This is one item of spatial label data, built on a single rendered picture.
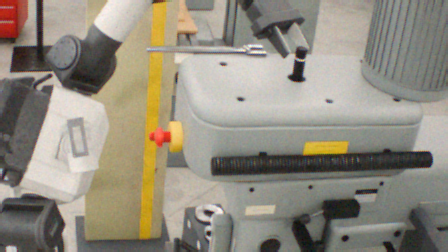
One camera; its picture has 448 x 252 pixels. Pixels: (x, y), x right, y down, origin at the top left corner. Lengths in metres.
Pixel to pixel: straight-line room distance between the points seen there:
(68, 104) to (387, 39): 0.76
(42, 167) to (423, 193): 0.87
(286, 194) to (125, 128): 2.07
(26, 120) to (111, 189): 1.96
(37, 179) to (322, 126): 0.70
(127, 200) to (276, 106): 2.42
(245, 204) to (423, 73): 0.43
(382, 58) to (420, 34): 0.10
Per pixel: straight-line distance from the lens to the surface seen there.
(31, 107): 1.58
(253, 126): 1.18
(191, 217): 2.06
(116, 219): 3.63
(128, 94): 3.21
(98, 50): 1.62
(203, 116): 1.17
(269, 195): 1.29
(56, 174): 1.59
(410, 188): 1.43
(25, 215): 1.60
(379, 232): 1.46
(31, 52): 5.88
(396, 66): 1.31
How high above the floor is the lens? 2.44
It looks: 32 degrees down
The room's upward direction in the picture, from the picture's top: 5 degrees clockwise
